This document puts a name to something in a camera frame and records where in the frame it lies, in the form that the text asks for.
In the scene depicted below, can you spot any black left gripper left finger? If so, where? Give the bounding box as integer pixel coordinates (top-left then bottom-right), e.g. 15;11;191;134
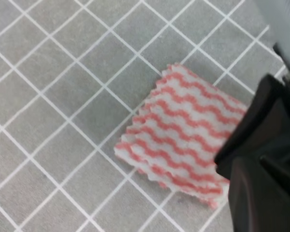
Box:
229;157;290;232

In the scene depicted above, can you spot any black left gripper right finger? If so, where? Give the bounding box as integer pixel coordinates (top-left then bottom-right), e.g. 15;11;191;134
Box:
215;74;290;180

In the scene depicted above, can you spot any pink white wavy striped towel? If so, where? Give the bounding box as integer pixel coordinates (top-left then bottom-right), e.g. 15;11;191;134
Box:
114;63;247;207

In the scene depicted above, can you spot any grey checked tablecloth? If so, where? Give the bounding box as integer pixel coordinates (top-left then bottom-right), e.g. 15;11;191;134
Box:
0;0;287;232

